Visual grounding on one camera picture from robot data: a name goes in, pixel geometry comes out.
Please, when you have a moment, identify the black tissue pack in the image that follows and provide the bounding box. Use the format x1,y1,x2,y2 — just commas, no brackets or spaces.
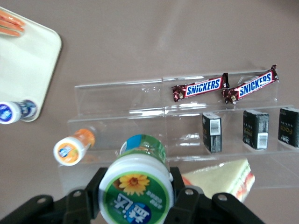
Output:
201,112,223,154
242,110,270,150
278,107,299,148

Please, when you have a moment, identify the wrapped sandwich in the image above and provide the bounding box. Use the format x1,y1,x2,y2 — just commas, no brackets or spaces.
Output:
181,158,256,204
0,9,26,38

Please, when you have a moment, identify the blue gum bottle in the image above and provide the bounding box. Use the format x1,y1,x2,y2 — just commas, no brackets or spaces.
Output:
0,99,38,125

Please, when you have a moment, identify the Snickers bar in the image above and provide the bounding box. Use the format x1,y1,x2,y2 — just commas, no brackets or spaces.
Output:
221,64,280,105
171,72,231,103

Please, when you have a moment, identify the orange gum bottle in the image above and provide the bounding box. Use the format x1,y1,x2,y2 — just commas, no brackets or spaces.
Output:
53,128,96,167

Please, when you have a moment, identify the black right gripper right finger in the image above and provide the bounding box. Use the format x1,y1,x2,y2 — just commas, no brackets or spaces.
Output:
163,166,266,224

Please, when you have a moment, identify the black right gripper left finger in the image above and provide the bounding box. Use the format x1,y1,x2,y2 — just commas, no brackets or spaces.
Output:
0,167,108,224

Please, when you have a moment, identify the cream plastic tray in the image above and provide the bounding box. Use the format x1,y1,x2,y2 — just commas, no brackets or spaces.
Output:
0,6,63,123

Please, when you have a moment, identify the clear acrylic tiered stand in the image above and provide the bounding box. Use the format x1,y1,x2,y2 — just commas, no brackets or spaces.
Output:
57,68,299,194

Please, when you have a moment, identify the green gum bottle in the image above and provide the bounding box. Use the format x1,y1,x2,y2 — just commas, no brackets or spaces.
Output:
98,134,175,224

